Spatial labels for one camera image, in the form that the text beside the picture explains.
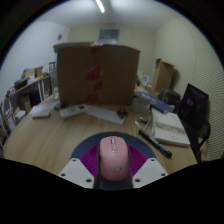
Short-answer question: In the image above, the ceiling tube light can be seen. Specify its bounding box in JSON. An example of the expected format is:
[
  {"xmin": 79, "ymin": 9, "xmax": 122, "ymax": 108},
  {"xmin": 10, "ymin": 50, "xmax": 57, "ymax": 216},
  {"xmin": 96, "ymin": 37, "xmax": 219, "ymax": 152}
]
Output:
[{"xmin": 94, "ymin": 0, "xmax": 106, "ymax": 14}]

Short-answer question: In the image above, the blue round mouse pad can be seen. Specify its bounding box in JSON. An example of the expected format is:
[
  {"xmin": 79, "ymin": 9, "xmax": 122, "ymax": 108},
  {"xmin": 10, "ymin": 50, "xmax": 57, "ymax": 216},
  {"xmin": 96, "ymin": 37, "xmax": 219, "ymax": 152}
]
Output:
[{"xmin": 70, "ymin": 131, "xmax": 157, "ymax": 191}]

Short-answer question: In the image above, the black bag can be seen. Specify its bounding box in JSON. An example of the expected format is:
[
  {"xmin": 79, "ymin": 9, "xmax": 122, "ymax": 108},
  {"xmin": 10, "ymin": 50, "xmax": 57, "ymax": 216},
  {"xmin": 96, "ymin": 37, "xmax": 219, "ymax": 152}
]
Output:
[{"xmin": 158, "ymin": 87, "xmax": 182, "ymax": 107}]

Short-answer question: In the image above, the clear plastic container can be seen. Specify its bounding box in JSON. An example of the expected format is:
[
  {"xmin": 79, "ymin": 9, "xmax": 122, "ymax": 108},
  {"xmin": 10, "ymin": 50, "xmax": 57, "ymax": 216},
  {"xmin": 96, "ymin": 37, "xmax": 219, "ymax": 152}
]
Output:
[{"xmin": 132, "ymin": 96, "xmax": 152, "ymax": 115}]

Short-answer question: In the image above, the black marker pen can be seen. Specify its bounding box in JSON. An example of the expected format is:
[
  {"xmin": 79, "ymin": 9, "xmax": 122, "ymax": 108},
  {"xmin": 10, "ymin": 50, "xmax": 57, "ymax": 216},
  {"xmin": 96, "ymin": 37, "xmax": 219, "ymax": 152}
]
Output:
[{"xmin": 138, "ymin": 129, "xmax": 174, "ymax": 159}]

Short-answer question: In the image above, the open white book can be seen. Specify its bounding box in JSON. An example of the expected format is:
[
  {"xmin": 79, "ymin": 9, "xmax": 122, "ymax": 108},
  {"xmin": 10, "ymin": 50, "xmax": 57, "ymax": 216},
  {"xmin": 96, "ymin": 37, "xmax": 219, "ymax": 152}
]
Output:
[{"xmin": 151, "ymin": 108, "xmax": 192, "ymax": 148}]

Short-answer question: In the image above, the tall narrow cardboard box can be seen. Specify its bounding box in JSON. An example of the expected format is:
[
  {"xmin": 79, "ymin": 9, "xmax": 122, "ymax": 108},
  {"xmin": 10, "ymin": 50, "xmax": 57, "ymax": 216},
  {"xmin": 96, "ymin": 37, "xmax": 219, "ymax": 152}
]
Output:
[{"xmin": 151, "ymin": 58, "xmax": 176, "ymax": 94}]

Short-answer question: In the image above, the large brown cardboard box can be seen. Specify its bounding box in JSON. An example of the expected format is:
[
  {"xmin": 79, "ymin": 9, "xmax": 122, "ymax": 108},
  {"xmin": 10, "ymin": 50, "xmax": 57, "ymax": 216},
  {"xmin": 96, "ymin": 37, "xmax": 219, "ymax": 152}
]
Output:
[{"xmin": 53, "ymin": 41, "xmax": 142, "ymax": 107}]

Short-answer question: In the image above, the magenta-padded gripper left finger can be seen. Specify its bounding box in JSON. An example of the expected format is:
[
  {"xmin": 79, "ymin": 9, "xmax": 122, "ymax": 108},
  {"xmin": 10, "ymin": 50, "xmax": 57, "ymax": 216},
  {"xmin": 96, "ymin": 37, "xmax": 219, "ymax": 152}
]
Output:
[{"xmin": 57, "ymin": 143, "xmax": 102, "ymax": 190}]

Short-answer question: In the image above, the pink computer mouse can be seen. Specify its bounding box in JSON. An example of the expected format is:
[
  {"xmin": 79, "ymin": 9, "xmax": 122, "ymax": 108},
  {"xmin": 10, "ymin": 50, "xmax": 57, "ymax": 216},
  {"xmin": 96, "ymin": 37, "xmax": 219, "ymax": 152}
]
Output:
[{"xmin": 98, "ymin": 135, "xmax": 130, "ymax": 181}]

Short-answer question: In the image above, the small dark brown item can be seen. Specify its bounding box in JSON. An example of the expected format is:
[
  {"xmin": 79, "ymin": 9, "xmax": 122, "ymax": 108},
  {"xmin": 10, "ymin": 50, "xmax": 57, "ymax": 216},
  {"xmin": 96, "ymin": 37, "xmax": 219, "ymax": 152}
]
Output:
[{"xmin": 116, "ymin": 108, "xmax": 130, "ymax": 118}]

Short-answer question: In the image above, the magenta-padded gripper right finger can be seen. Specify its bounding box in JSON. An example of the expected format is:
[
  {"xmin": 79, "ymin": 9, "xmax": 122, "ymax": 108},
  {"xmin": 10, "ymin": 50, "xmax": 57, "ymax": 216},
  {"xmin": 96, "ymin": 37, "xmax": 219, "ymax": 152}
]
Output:
[{"xmin": 127, "ymin": 143, "xmax": 169, "ymax": 190}]

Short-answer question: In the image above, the white paper sheet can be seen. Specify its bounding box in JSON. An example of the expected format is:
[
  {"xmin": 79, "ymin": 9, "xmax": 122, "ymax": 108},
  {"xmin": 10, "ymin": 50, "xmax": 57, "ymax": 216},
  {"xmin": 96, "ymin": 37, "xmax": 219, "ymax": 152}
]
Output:
[
  {"xmin": 31, "ymin": 100, "xmax": 60, "ymax": 113},
  {"xmin": 85, "ymin": 104, "xmax": 126, "ymax": 125}
]

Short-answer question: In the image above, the wooden side desk shelf unit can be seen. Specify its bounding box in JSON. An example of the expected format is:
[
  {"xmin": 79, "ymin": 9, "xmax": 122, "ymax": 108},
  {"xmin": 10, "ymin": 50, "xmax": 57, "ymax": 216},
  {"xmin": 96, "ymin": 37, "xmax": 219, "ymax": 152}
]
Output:
[{"xmin": 4, "ymin": 61, "xmax": 58, "ymax": 114}]

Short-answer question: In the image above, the blue hardcover book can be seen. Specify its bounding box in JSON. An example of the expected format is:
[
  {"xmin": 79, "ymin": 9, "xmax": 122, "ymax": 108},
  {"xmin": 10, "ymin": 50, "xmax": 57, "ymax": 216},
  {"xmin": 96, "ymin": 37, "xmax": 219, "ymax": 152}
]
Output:
[{"xmin": 133, "ymin": 91, "xmax": 174, "ymax": 115}]

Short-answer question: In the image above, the wall window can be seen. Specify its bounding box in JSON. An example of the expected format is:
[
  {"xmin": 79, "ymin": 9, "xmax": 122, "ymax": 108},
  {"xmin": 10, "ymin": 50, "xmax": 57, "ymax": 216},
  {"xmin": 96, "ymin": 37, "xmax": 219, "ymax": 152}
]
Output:
[{"xmin": 98, "ymin": 28, "xmax": 121, "ymax": 45}]

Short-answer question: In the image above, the white book rack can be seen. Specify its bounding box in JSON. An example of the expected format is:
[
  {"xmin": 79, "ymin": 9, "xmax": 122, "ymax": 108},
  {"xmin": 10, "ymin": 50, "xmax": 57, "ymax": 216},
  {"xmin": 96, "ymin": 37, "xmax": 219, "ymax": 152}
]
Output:
[{"xmin": 0, "ymin": 99, "xmax": 18, "ymax": 158}]

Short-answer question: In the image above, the small black clip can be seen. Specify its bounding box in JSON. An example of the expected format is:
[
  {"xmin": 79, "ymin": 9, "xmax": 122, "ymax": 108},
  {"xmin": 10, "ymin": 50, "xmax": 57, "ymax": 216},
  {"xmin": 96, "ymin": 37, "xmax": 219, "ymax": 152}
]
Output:
[{"xmin": 54, "ymin": 102, "xmax": 66, "ymax": 111}]

